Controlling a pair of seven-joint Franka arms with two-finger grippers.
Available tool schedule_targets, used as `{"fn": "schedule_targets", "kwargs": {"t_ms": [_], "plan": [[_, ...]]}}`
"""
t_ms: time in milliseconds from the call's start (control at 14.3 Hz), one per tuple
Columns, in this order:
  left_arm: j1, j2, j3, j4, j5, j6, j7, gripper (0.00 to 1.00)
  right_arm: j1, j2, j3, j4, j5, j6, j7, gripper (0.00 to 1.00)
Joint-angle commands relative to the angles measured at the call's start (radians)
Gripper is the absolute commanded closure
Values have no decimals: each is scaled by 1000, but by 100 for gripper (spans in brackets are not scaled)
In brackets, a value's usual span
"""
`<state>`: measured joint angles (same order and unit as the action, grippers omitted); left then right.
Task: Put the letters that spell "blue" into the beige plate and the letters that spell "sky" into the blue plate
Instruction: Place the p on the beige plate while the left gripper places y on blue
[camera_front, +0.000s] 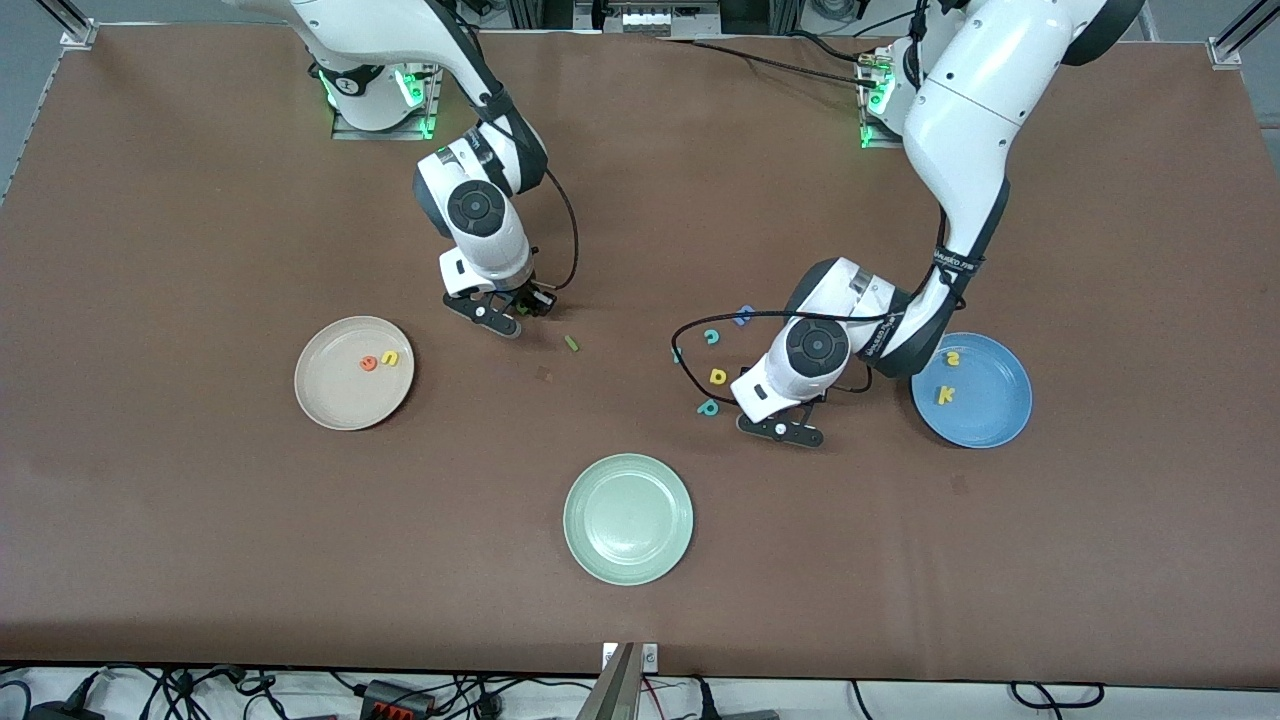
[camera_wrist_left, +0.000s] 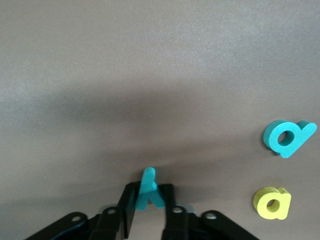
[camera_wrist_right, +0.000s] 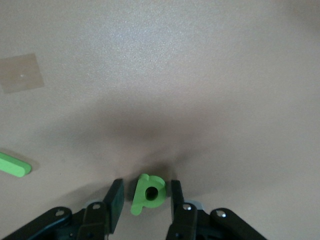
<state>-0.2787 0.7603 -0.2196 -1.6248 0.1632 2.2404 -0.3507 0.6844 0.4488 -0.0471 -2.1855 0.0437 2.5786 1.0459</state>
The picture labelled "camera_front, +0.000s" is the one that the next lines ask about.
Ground brown table cover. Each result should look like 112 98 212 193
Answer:
0 22 1280 691

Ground thin black table cable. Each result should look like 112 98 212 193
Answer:
785 28 881 66

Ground blue plate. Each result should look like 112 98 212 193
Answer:
910 332 1033 449

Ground black looped cable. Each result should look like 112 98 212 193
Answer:
1008 681 1106 711

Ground pale green plate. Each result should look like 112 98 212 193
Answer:
563 453 694 587

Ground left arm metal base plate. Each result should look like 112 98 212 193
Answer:
857 50 906 152

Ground grey metal camera post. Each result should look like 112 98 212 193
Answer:
583 642 641 720

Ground silver connector block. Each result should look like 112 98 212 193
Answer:
618 5 723 39

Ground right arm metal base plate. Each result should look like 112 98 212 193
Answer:
331 60 441 142

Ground tangled black cables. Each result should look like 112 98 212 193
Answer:
60 665 361 720

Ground long black table cable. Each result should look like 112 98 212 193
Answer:
665 38 883 89

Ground beige brown plate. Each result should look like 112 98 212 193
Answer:
294 316 416 432

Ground black orange power strip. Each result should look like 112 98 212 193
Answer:
362 679 438 719

